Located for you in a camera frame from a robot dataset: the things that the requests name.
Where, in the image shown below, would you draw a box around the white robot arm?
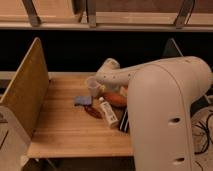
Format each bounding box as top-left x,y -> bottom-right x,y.
96,56 -> 212,171

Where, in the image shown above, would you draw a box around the orange oblong object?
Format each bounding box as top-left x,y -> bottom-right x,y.
103,92 -> 127,107

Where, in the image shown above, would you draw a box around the blue cloth piece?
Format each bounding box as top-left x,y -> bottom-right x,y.
74,96 -> 92,106

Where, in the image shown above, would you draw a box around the white plastic bottle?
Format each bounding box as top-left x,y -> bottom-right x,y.
99,97 -> 118,127

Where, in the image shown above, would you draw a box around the black striped object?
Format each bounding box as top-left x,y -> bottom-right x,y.
119,110 -> 129,133

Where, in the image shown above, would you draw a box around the right dark side panel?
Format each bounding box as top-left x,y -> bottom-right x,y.
162,38 -> 213,116

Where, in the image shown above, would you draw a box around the left wooden side panel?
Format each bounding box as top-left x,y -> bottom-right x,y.
0,38 -> 49,141

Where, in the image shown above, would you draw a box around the wooden shelf with brackets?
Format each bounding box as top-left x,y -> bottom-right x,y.
0,0 -> 213,32

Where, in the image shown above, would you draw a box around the black cables on right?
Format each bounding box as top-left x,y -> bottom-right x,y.
191,111 -> 213,171

